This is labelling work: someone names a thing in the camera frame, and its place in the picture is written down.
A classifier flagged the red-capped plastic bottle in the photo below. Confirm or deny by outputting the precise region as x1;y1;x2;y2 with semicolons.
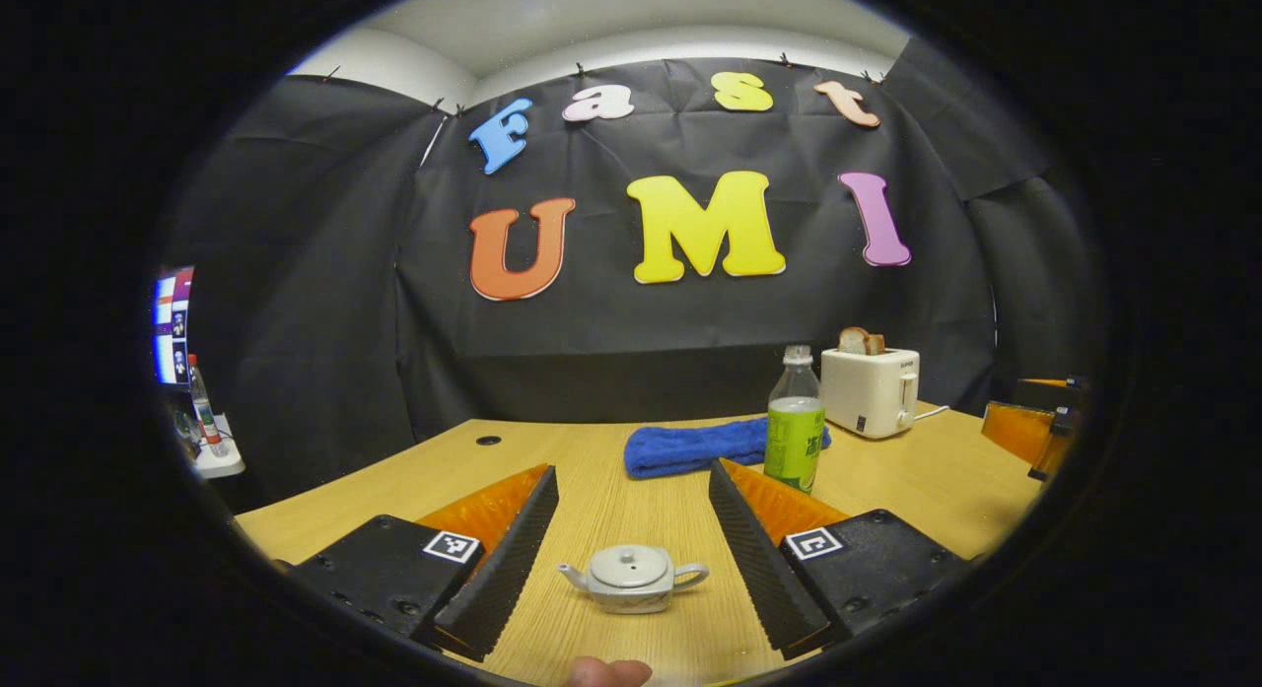
187;354;228;458

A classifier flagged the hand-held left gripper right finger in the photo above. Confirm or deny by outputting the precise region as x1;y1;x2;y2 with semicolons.
708;458;972;661

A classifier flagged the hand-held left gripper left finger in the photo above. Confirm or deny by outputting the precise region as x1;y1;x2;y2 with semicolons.
286;464;560;663

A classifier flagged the white toaster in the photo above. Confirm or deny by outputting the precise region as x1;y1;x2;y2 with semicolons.
820;348;921;440

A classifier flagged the white ceramic teacup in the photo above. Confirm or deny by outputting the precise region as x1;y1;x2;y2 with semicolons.
557;544;710;615

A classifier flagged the black backdrop cloth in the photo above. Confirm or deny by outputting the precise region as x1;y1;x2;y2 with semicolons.
163;36;1110;511

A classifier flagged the computer monitor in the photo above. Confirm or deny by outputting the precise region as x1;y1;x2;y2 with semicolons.
153;266;195;385

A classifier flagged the green label water bottle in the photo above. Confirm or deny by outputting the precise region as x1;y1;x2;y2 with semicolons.
764;345;826;495

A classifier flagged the blue towel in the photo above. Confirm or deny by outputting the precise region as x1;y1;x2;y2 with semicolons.
624;417;832;479

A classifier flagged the white side table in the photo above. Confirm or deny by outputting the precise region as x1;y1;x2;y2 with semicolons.
182;414;245;479

